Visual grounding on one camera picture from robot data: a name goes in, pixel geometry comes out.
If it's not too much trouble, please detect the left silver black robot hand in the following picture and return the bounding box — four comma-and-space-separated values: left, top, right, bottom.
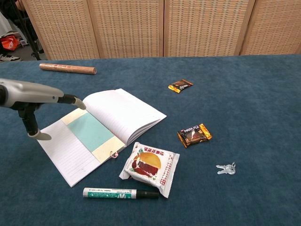
0, 78, 87, 141

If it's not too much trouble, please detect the light green bookmark with tassel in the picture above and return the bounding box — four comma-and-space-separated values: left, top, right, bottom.
61, 108, 125, 163

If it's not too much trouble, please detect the black white sneaker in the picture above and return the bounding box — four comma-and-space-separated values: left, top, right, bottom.
0, 53, 22, 63

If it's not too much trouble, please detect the brown wooden stick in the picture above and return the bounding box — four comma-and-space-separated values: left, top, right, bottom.
39, 63, 97, 75

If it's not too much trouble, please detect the orange bag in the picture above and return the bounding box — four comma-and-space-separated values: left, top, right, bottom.
0, 35, 21, 51

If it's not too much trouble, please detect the black tripod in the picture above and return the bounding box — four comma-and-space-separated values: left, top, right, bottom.
9, 0, 45, 61

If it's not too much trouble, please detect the open white lined notebook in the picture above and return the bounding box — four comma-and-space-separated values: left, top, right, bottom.
37, 88, 167, 188

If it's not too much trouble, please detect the green white whiteboard marker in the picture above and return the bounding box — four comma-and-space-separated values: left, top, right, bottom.
82, 187, 160, 200

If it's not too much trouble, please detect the white snack packet burger print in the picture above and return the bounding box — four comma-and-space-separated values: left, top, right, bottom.
119, 142, 181, 199

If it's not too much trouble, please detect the small brown orange candy packet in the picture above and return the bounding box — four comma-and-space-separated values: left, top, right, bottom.
167, 79, 194, 94

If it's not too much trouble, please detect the brown orange Nescafe candy packet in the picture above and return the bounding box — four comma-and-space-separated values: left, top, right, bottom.
177, 123, 213, 149

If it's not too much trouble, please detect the wicker folding screen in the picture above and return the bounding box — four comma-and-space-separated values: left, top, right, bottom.
21, 0, 301, 61

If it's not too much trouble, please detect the small white rabbit figure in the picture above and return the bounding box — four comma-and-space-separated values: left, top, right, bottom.
215, 161, 237, 176

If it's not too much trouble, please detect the blue carpet table cover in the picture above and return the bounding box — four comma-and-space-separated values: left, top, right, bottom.
0, 54, 301, 226

